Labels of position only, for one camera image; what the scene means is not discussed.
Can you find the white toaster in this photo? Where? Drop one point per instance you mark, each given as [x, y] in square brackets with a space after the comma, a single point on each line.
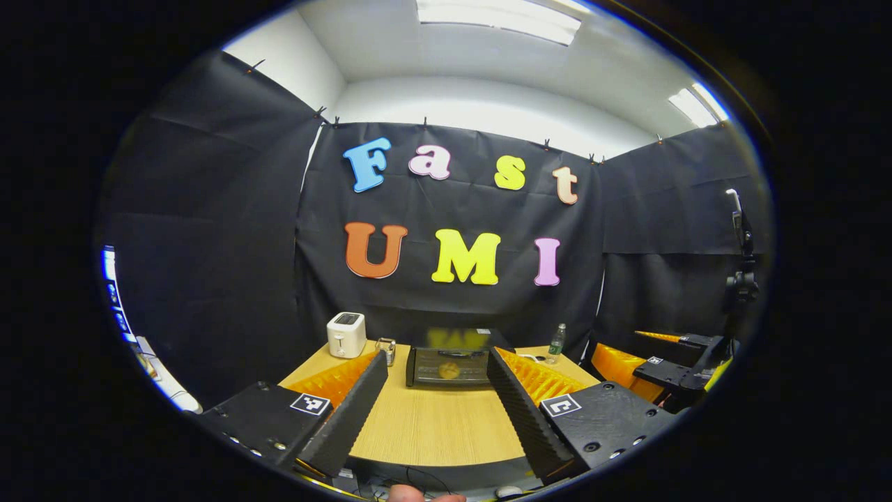
[346, 336]

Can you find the clear plastic bottle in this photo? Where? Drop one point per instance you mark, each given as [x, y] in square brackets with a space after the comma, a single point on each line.
[557, 345]

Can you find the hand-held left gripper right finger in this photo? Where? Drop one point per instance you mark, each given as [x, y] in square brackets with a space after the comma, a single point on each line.
[526, 418]

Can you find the small ceiling light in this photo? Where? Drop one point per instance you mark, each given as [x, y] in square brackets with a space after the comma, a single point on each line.
[697, 104]

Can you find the long ceiling light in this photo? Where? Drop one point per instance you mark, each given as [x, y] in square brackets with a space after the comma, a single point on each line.
[498, 17]

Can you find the white computer mouse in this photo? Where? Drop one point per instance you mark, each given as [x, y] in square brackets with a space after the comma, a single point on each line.
[509, 492]

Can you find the small glass jar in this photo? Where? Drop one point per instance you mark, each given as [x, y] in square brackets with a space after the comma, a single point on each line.
[386, 352]

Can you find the white and blue board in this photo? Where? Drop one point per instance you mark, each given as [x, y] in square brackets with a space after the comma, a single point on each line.
[150, 362]

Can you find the black electric oven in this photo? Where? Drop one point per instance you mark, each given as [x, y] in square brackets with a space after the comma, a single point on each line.
[481, 359]

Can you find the round bread bun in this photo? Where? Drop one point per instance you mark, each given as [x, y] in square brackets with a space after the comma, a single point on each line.
[449, 371]

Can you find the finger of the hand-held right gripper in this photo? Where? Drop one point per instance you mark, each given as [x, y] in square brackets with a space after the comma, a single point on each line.
[662, 373]
[690, 340]

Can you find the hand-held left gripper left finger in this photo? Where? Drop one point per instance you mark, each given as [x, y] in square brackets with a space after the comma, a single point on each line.
[345, 418]

